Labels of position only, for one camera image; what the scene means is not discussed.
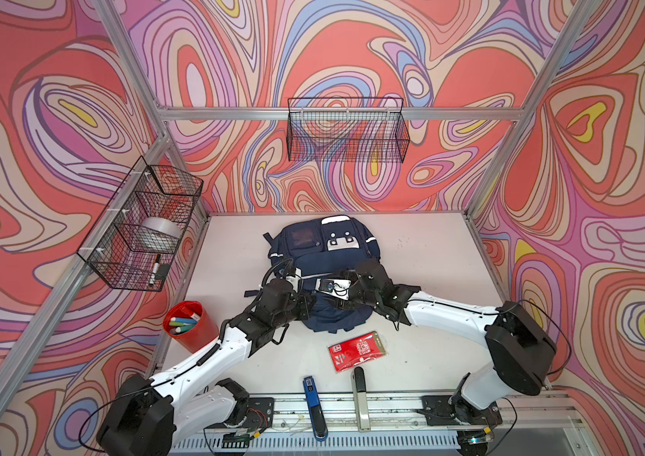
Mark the blue stapler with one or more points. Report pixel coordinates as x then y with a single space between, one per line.
315 410

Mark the wire basket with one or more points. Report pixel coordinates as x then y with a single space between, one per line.
148 217
337 129

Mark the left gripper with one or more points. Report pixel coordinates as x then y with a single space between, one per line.
304 306

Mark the red packet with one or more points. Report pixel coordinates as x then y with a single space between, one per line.
356 351

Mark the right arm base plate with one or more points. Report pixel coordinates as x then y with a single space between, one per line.
444 411

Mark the black beige stapler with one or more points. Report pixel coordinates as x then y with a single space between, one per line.
360 399

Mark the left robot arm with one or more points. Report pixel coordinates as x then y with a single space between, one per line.
150 415

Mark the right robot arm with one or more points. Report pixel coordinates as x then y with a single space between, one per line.
521 352

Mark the left wire basket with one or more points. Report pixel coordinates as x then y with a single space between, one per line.
148 217

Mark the navy blue backpack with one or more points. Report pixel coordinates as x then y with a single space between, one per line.
320 248

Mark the white tape roll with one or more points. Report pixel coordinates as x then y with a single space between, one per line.
159 235

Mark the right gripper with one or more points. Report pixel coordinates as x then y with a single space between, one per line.
355 276

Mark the marker in basket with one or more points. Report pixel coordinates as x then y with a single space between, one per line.
154 270

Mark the back wire basket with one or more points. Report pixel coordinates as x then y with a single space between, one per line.
337 129

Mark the red cup with markers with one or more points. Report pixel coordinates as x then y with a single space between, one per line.
189 324

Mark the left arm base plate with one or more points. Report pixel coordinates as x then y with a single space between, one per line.
257 416

